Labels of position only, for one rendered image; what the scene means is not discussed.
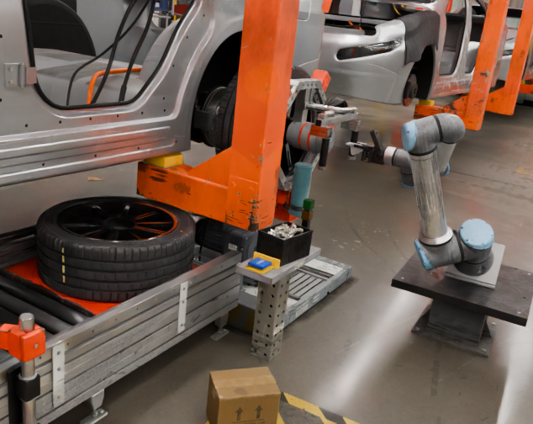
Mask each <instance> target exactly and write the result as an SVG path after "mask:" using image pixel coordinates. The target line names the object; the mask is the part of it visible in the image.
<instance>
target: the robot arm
mask: <svg viewBox="0 0 533 424"><path fill-rule="evenodd" d="M464 134H465V125H464V123H463V121H462V120H461V119H460V118H459V117H458V116H456V115H454V114H448V113H442V114H435V115H431V116H428V117H425V118H422V119H417V120H412V121H410V122H408V123H405V124H404V125H403V126H402V129H401V138H402V142H403V147H404V149H399V148H396V147H391V146H389V147H388V148H387V147H384V148H383V144H382V142H381V140H380V137H379V134H378V132H377V130H376V129H375V130H371V131H370V135H371V137H372V141H373V143H374V145H373V144H367V143H363V142H357V144H356V143H351V142H348V143H346V145H348V146H350V147H351V154H352V155H355V154H359V153H360V152H361V151H363V153H362V154H361V161H363V160H367V162H369V163H371V162H372V163H377V164H380V165H383V164H388V165H391V166H395V167H399V171H400V181H401V183H402V185H403V186H404V187H406V188H415V193H416V198H417V204H418V209H419V214H420V224H421V229H422V230H421V231H420V233H419V239H416V240H414V245H415V248H416V251H417V253H418V256H419V258H420V261H421V263H422V265H423V267H424V268H425V269H432V268H439V267H443V266H446V265H450V264H454V266H455V267H456V269H457V270H458V271H460V272H461V273H464V274H466V275H468V276H480V275H483V274H485V273H486V272H488V271H489V270H490V268H491V267H492V266H493V260H494V257H493V251H492V246H493V241H494V236H493V229H492V227H491V226H490V225H489V224H488V223H487V222H485V221H483V220H480V219H471V220H466V221H465V222H463V223H462V225H461V226H460V228H458V229H455V230H451V228H450V227H448V226H447V225H446V213H445V207H444V201H443V195H442V189H441V178H440V177H444V176H445V175H447V174H448V173H449V171H450V167H449V163H448V162H449V160H450V157H451V154H452V152H453V150H454V148H455V145H456V143H457V142H459V141H460V140H461V139H462V137H463V136H464ZM363 162H366V161H363Z"/></svg>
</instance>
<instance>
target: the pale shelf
mask: <svg viewBox="0 0 533 424"><path fill-rule="evenodd" d="M320 253H321V249H320V248H318V247H315V246H310V251H309V255H308V256H307V257H303V258H301V259H298V260H297V261H294V262H290V263H289V264H286V265H284V266H281V267H280V266H279V269H275V268H273V269H272V270H270V271H268V272H266V273H264V274H259V273H256V272H253V271H251V270H249V269H246V268H245V267H246V266H248V262H249V261H251V260H253V257H252V258H250V259H248V260H246V261H244V262H242V263H240V264H238V265H236V266H235V272H236V273H238V274H241V275H244V276H246V277H248V278H253V279H255V280H257V281H260V282H262V283H264V284H269V285H273V284H274V283H276V282H277V281H279V280H280V279H282V278H284V277H286V276H287V275H289V274H290V273H292V272H293V271H295V270H297V269H298V268H300V267H302V266H303V265H304V264H306V263H308V262H310V261H311V260H313V259H315V258H316V257H317V256H319V255H320Z"/></svg>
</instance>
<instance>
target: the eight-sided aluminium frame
mask: <svg viewBox="0 0 533 424"><path fill-rule="evenodd" d="M305 88H308V89H311V88H314V96H313V102H314V103H317V104H323V105H324V104H325V101H326V100H327V99H326V96H325V92H324V89H323V88H322V83H321V81H320V80H317V79H312V78H305V79H291V81H290V90H291V92H292V95H291V97H290V98H289V100H288V108H287V112H288V110H289V108H290V107H291V105H292V103H293V101H294V99H295V98H296V96H297V95H298V92H299V91H300V90H304V89H305ZM315 112H316V114H315V120H314V123H315V122H316V119H318V118H319V114H317V111H315ZM319 155H320V152H319V153H315V152H311V151H308V153H307V155H306V157H305V158H304V160H303V162H307V163H310V164H311V165H312V166H313V168H312V171H313V170H314V168H315V166H316V164H317V162H318V160H319ZM312 157H313V158H312ZM311 159H312V160H311ZM292 183H293V175H292V176H289V177H285V175H284V173H283V171H282V169H281V167H280V171H279V179H278V185H277V188H278V189H281V190H284V191H287V190H289V189H290V188H292Z"/></svg>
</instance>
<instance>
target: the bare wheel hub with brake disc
mask: <svg viewBox="0 0 533 424"><path fill-rule="evenodd" d="M226 88H227V87H218V88H216V89H214V90H213V91H212V92H211V93H210V94H209V96H208V97H207V99H206V101H205V103H204V105H203V110H202V111H205V112H206V110H208V109H209V108H214V109H216V117H215V118H213V124H216V119H217V114H218V110H219V105H220V102H221V99H222V97H223V95H224V93H225V90H226ZM201 131H202V135H203V138H204V139H205V141H206V142H207V143H208V144H210V145H211V146H214V143H215V142H214V137H215V135H214V132H213V133H207V132H206V130H201ZM214 131H215V128H214Z"/></svg>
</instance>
